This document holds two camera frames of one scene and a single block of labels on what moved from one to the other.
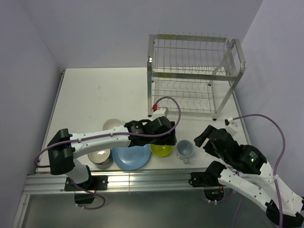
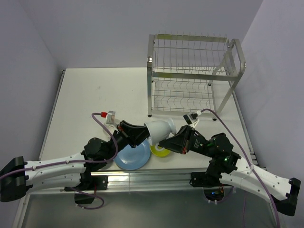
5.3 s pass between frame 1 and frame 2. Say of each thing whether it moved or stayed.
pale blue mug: moved
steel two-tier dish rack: stayed
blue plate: stayed
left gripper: moved
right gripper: moved
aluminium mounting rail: stayed
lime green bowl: stayed
